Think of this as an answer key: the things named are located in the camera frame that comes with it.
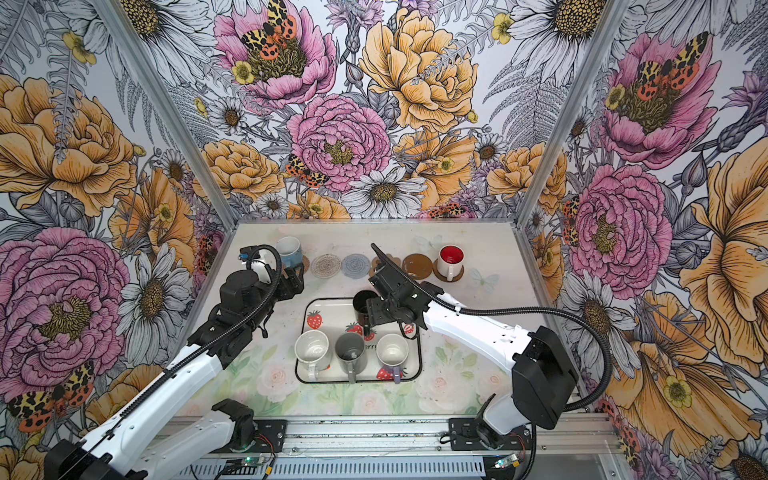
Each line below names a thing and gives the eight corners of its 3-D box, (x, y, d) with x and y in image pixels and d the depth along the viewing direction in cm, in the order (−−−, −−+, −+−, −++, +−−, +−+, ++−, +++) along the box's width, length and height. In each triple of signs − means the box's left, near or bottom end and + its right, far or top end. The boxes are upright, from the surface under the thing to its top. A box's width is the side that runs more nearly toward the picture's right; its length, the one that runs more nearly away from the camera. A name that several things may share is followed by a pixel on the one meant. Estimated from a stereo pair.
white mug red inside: (438, 287, 105) (442, 270, 98) (435, 261, 113) (439, 244, 105) (462, 287, 105) (467, 270, 98) (457, 261, 113) (462, 244, 105)
